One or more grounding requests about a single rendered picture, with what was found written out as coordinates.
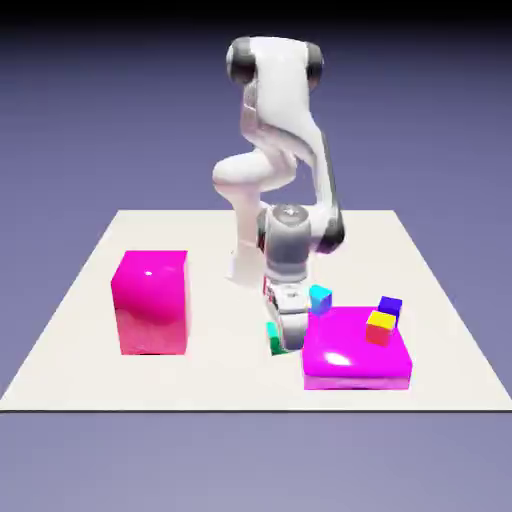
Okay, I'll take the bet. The small blue cube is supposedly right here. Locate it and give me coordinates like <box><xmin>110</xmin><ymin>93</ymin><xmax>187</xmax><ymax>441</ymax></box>
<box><xmin>377</xmin><ymin>295</ymin><xmax>404</xmax><ymax>326</ymax></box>

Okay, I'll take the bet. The small yellow cube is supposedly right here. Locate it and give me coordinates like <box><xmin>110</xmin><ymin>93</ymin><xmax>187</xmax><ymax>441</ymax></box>
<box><xmin>365</xmin><ymin>310</ymin><xmax>398</xmax><ymax>348</ymax></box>

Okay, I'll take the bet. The small green cube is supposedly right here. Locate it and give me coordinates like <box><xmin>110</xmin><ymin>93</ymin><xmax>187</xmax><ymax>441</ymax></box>
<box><xmin>266</xmin><ymin>321</ymin><xmax>292</xmax><ymax>357</ymax></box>

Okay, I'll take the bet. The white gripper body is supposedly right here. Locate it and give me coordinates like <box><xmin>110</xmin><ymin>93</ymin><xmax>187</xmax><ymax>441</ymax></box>
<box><xmin>278</xmin><ymin>307</ymin><xmax>312</xmax><ymax>352</ymax></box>

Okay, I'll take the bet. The large magenta box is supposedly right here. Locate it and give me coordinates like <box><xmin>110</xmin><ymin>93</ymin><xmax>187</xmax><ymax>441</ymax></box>
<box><xmin>302</xmin><ymin>305</ymin><xmax>414</xmax><ymax>391</ymax></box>

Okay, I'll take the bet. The small cyan cube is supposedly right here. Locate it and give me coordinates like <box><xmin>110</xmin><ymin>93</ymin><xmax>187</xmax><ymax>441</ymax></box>
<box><xmin>308</xmin><ymin>284</ymin><xmax>334</xmax><ymax>317</ymax></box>

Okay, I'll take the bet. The large pink box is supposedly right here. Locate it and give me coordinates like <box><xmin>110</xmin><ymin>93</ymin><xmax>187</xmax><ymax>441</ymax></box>
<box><xmin>110</xmin><ymin>249</ymin><xmax>189</xmax><ymax>356</ymax></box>

